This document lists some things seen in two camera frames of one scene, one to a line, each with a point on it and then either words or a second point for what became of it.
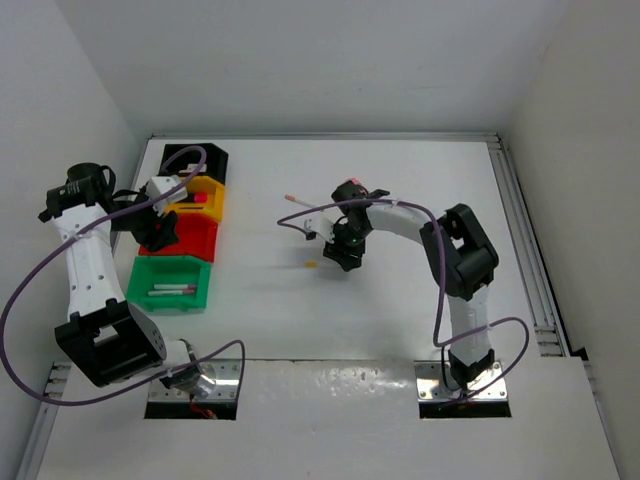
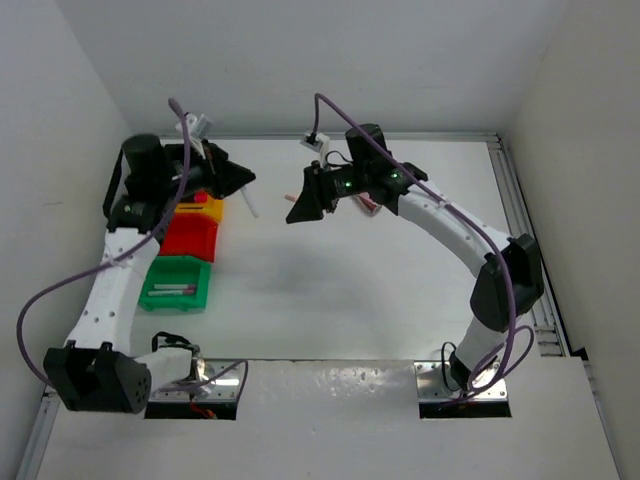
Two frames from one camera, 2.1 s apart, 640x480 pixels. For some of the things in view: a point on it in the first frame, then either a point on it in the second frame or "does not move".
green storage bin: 148,271 does not move
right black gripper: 347,257 → 317,186
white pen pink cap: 171,293 does not move
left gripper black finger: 165,232 → 227,175
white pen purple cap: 175,286 does not move
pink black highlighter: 200,197 does not move
